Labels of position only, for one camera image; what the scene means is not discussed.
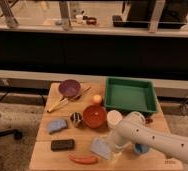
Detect light blue towel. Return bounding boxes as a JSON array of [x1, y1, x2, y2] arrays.
[[90, 137, 112, 160]]

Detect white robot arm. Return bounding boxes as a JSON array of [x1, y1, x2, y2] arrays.
[[107, 112, 188, 164]]

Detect purple bowl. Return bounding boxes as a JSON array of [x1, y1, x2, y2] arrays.
[[58, 79, 81, 97]]

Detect red bowl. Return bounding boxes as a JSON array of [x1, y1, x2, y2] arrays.
[[83, 105, 107, 129]]

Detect small orange ball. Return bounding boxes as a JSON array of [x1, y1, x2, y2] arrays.
[[92, 94, 102, 105]]

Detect wooden tongs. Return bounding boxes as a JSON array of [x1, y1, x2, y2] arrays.
[[46, 87, 91, 113]]

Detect green plastic tray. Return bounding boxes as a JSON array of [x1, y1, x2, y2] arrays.
[[104, 77, 157, 115]]

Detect striped dark ball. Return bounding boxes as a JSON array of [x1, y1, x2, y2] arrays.
[[70, 112, 83, 127]]

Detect white cup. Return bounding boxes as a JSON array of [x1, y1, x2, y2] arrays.
[[107, 110, 122, 129]]

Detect blue sponge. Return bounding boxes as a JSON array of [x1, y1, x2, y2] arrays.
[[47, 119, 67, 134]]

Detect black rectangular block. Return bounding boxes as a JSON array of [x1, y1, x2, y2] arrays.
[[51, 139, 75, 151]]

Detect orange carrot toy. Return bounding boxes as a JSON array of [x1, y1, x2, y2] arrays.
[[68, 155, 98, 164]]

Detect blue cup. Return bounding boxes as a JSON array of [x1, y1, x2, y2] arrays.
[[133, 143, 150, 155]]

